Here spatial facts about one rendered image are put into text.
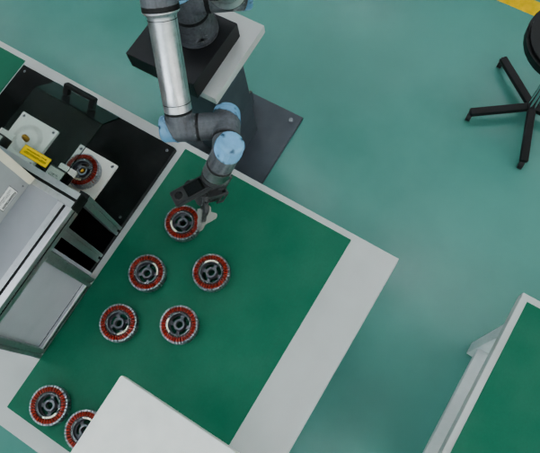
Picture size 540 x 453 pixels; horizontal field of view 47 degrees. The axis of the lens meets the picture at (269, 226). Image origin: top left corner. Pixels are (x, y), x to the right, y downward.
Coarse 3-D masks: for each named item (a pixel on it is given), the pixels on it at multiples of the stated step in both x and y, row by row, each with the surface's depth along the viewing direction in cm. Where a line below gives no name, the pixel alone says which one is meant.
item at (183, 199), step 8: (200, 176) 174; (184, 184) 174; (192, 184) 174; (200, 184) 174; (176, 192) 174; (184, 192) 174; (192, 192) 173; (200, 192) 173; (176, 200) 173; (184, 200) 173
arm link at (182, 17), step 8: (184, 0) 186; (192, 0) 187; (200, 0) 188; (184, 8) 189; (192, 8) 190; (200, 8) 190; (208, 8) 190; (184, 16) 193; (192, 16) 193; (200, 16) 195
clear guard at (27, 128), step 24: (48, 96) 176; (72, 96) 179; (24, 120) 174; (48, 120) 174; (72, 120) 173; (96, 120) 172; (0, 144) 173; (24, 144) 172; (48, 144) 171; (72, 144) 171; (48, 168) 169
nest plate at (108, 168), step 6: (84, 150) 202; (90, 150) 202; (96, 156) 201; (102, 162) 200; (108, 162) 200; (102, 168) 199; (108, 168) 199; (114, 168) 199; (102, 174) 198; (108, 174) 198; (102, 180) 198; (108, 180) 199; (72, 186) 198; (96, 186) 197; (102, 186) 198; (90, 192) 197; (96, 192) 197
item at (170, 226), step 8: (176, 208) 193; (184, 208) 192; (192, 208) 192; (168, 216) 192; (176, 216) 193; (184, 216) 194; (192, 216) 191; (168, 224) 191; (176, 224) 193; (192, 224) 191; (168, 232) 191; (176, 232) 190; (184, 232) 190; (192, 232) 190; (176, 240) 192; (184, 240) 190
